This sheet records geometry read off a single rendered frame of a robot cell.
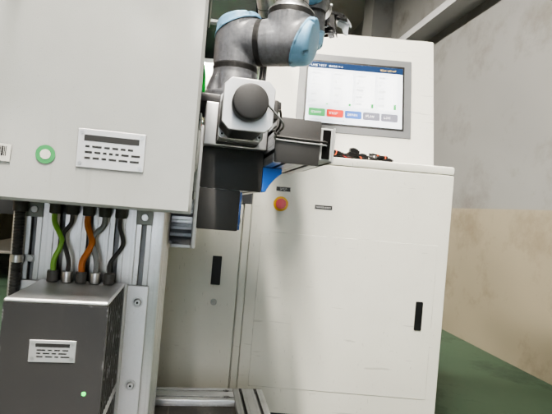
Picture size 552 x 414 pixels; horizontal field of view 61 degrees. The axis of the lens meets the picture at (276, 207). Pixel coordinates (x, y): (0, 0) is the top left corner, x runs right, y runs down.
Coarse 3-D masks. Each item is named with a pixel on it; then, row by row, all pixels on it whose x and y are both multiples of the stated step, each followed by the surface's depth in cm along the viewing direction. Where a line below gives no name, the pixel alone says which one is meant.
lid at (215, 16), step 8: (216, 0) 196; (224, 0) 196; (232, 0) 195; (240, 0) 195; (248, 0) 195; (216, 8) 199; (224, 8) 199; (232, 8) 199; (240, 8) 199; (248, 8) 198; (256, 8) 196; (216, 16) 203; (216, 24) 205; (208, 32) 208; (208, 40) 212; (208, 48) 216; (208, 56) 220
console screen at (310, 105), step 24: (312, 72) 196; (336, 72) 196; (360, 72) 197; (384, 72) 197; (408, 72) 197; (312, 96) 193; (336, 96) 194; (360, 96) 194; (384, 96) 194; (408, 96) 195; (312, 120) 191; (336, 120) 191; (360, 120) 191; (384, 120) 192; (408, 120) 192
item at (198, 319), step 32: (192, 256) 164; (224, 256) 165; (192, 288) 164; (224, 288) 164; (192, 320) 164; (224, 320) 164; (160, 352) 164; (192, 352) 164; (224, 352) 164; (160, 384) 164; (192, 384) 164; (224, 384) 164
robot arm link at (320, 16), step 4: (312, 8) 141; (316, 8) 141; (316, 12) 141; (320, 12) 141; (324, 12) 143; (316, 16) 141; (320, 16) 142; (324, 16) 143; (320, 20) 142; (324, 20) 143; (320, 24) 142; (324, 24) 144; (320, 28) 142; (320, 32) 142; (320, 36) 142; (320, 40) 142; (320, 44) 143
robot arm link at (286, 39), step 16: (288, 0) 114; (304, 0) 116; (272, 16) 115; (288, 16) 113; (304, 16) 114; (272, 32) 114; (288, 32) 113; (304, 32) 112; (272, 48) 115; (288, 48) 114; (304, 48) 113; (272, 64) 119; (288, 64) 118; (304, 64) 117
